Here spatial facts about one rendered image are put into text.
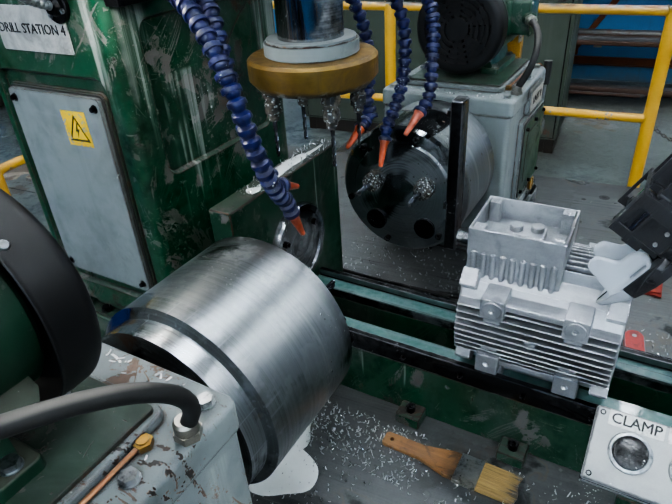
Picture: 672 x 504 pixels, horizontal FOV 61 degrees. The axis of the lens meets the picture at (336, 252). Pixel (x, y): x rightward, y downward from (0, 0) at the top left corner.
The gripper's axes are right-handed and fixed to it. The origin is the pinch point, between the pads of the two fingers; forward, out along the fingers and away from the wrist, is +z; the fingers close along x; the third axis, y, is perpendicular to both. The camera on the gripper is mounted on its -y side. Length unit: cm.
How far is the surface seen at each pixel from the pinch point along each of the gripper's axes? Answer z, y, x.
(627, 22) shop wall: 75, 10, -506
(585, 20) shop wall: 90, 39, -503
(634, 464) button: -0.4, -5.9, 21.0
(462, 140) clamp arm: 4.3, 26.6, -18.4
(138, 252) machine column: 36, 55, 13
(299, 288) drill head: 11.8, 28.9, 19.1
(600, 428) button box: 0.7, -2.7, 18.8
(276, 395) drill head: 14.3, 23.1, 30.1
